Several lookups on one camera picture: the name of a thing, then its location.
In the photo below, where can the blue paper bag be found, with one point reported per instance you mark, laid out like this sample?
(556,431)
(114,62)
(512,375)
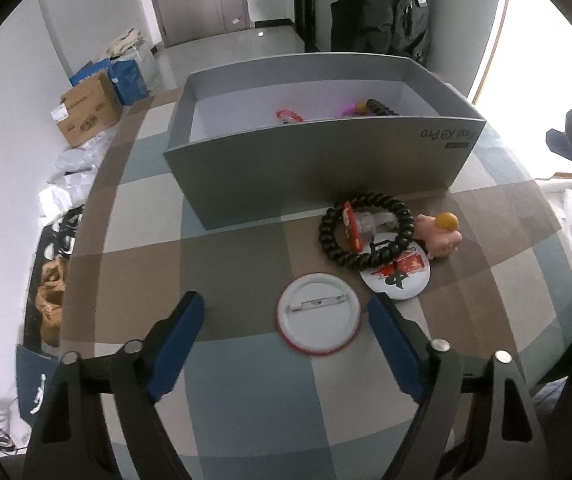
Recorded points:
(125,76)

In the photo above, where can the checkered table cloth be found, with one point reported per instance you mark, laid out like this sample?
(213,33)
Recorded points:
(247,405)

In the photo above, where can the white pin badge back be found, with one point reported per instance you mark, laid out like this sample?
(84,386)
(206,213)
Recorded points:
(318,314)

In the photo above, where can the white plastic bags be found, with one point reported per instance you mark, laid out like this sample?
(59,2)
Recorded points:
(76,171)

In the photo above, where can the dark blue jordan bag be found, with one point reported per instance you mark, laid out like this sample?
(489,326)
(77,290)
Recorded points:
(33,374)

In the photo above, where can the black white sneakers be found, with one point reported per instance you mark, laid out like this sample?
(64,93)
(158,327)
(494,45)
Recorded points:
(59,237)

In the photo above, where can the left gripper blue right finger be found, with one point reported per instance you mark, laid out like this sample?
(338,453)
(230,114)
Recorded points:
(432,375)

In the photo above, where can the brown cardboard box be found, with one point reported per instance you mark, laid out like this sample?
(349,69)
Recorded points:
(88,108)

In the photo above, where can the pink pig figurine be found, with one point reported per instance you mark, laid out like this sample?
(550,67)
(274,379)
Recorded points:
(439,235)

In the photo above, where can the black backpack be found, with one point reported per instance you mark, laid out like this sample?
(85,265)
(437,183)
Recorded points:
(391,27)

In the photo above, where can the grey cardboard box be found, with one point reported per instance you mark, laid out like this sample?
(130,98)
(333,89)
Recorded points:
(274,136)

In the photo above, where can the beige tote bag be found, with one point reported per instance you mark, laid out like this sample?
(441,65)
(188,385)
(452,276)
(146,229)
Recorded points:
(120,45)

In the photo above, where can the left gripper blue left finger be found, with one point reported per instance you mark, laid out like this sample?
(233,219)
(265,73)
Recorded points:
(141,373)

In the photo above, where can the white red printed badge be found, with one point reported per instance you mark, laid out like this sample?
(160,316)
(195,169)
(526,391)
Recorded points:
(402,279)

